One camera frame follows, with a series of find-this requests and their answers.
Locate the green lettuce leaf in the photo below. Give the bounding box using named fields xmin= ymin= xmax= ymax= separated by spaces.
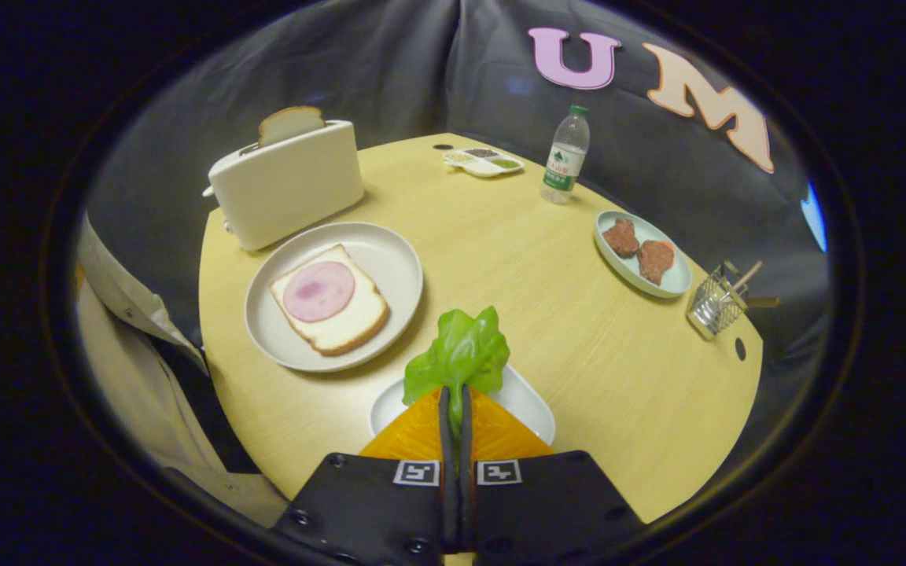
xmin=402 ymin=305 xmax=511 ymax=437

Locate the white divided grain dish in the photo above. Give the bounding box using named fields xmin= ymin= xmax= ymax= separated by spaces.
xmin=443 ymin=146 xmax=525 ymax=178

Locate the wire utensil basket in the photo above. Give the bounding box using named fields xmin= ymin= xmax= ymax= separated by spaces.
xmin=686 ymin=262 xmax=751 ymax=341

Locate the brown meat piece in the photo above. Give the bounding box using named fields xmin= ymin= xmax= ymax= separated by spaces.
xmin=602 ymin=218 xmax=641 ymax=259
xmin=638 ymin=240 xmax=676 ymax=286

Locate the person's beige jacket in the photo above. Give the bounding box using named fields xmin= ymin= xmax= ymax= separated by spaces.
xmin=72 ymin=216 xmax=290 ymax=529

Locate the bread slice under ham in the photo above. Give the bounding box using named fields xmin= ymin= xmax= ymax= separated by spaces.
xmin=269 ymin=244 xmax=390 ymax=357

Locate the white rectangular plate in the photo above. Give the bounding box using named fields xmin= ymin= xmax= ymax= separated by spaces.
xmin=368 ymin=363 xmax=557 ymax=447

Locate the light blue plate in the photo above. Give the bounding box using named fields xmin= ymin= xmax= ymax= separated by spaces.
xmin=594 ymin=210 xmax=693 ymax=300

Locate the clear plastic water bottle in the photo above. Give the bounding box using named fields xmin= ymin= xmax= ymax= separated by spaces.
xmin=540 ymin=105 xmax=591 ymax=205

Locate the round beige plate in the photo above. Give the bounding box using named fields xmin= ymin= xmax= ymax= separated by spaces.
xmin=245 ymin=222 xmax=425 ymax=373

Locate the pink ham slice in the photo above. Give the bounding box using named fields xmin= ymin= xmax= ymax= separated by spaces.
xmin=282 ymin=261 xmax=356 ymax=323

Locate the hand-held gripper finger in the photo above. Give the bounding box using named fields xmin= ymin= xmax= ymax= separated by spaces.
xmin=459 ymin=385 xmax=646 ymax=566
xmin=272 ymin=385 xmax=458 ymax=566

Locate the plain bread slice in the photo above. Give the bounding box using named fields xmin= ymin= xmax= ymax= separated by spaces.
xmin=258 ymin=105 xmax=326 ymax=148

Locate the white toaster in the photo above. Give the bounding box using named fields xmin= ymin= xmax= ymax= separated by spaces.
xmin=201 ymin=119 xmax=366 ymax=252

